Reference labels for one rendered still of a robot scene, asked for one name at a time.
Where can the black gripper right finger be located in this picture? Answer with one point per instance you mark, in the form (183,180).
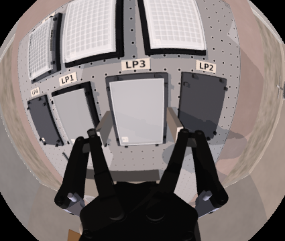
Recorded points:
(211,194)

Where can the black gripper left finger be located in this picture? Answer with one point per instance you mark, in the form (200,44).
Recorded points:
(71,193)

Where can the black flat plate with corner posts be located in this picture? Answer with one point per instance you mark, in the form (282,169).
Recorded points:
(201,102)

